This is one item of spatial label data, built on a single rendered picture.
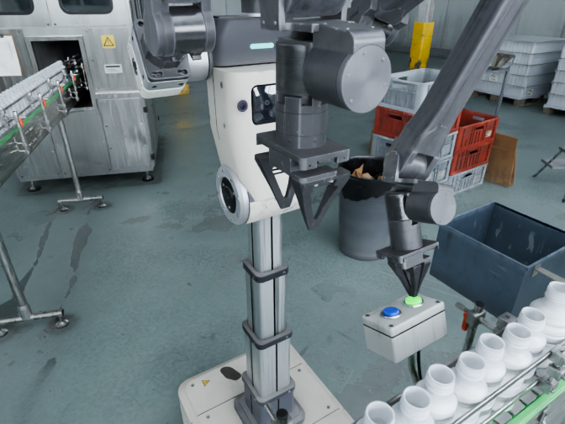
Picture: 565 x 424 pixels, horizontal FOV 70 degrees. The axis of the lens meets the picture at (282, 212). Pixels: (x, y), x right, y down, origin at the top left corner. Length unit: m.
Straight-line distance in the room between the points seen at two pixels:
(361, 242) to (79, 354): 1.79
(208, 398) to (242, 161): 1.07
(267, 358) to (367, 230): 1.57
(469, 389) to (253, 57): 0.76
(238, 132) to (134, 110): 3.14
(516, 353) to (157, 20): 0.78
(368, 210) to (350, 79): 2.32
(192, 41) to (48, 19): 3.30
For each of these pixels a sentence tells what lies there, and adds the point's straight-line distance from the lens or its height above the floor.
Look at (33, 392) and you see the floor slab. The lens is 2.38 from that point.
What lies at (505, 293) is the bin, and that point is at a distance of 1.44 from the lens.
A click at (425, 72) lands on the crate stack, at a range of 3.76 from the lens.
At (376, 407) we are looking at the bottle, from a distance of 0.61.
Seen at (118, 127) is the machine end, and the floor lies 0.57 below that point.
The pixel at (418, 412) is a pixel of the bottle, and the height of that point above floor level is 1.16.
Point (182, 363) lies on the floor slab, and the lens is 2.24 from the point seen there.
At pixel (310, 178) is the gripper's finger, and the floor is 1.47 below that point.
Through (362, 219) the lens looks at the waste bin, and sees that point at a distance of 2.70.
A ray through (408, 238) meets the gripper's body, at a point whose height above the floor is 1.25.
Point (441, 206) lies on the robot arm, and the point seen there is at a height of 1.34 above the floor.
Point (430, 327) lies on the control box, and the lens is 0.83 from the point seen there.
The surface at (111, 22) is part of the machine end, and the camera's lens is 3.93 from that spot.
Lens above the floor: 1.63
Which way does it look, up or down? 28 degrees down
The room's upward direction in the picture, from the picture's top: straight up
